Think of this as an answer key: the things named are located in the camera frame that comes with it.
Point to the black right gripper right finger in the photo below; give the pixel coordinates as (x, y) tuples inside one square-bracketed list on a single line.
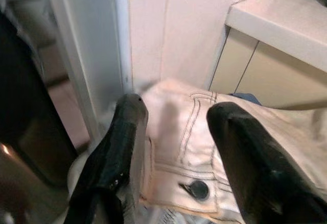
[(255, 162)]

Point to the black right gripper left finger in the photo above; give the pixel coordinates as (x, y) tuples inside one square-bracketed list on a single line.
[(116, 152)]

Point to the white laundry basket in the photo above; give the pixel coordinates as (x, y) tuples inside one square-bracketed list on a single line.
[(72, 173)]

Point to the white denim garment black stitching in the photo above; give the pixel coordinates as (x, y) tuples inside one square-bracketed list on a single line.
[(178, 137)]

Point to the blue cloth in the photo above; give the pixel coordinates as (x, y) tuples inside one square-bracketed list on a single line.
[(246, 97)]

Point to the grey white patterned cloth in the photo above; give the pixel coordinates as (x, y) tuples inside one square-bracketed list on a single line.
[(176, 215)]

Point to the cream cabinet door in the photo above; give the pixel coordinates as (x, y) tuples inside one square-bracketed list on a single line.
[(276, 76)]

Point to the white vanity countertop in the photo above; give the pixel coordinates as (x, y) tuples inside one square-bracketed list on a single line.
[(278, 17)]

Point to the white door frame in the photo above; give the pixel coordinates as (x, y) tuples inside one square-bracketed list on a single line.
[(94, 50)]

